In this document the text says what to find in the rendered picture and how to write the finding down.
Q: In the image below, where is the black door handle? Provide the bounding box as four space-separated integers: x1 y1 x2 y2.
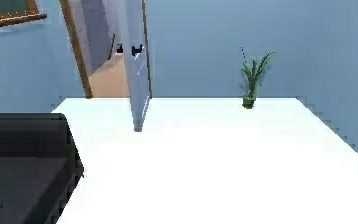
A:
130 43 145 57

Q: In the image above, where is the green house plant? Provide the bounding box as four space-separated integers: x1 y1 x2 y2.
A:
239 46 276 110

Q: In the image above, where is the pale blue room door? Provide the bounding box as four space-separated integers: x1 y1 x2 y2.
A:
124 0 153 133

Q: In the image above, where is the black sofa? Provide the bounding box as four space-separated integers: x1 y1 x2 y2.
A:
0 112 85 224

